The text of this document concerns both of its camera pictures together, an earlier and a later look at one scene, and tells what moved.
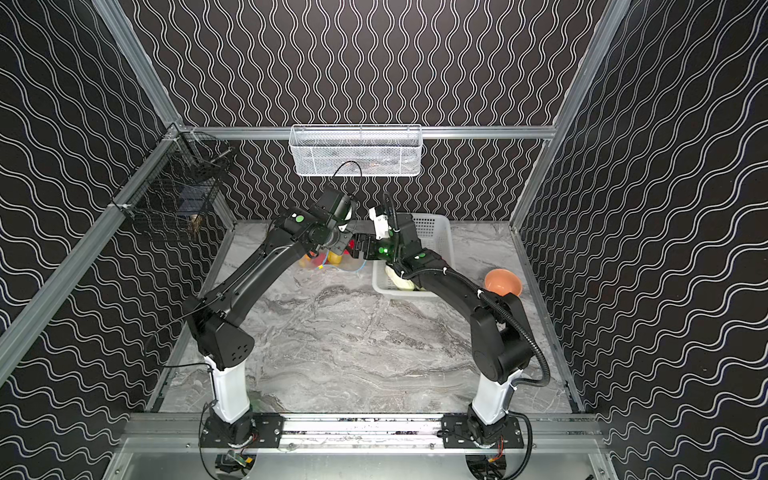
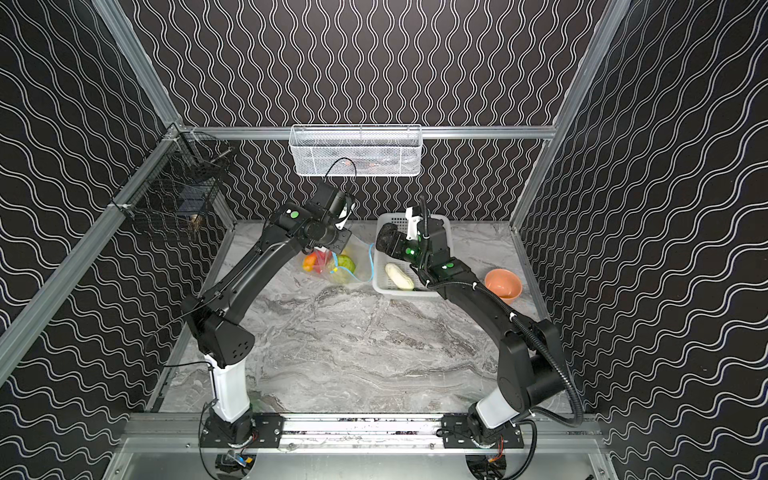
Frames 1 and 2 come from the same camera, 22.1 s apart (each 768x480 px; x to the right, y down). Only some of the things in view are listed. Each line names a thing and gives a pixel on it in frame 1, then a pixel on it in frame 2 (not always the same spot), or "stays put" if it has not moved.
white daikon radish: (397, 280) stays put
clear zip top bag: (309, 267) stays put
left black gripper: (349, 243) stays put
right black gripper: (372, 246) to (389, 238)
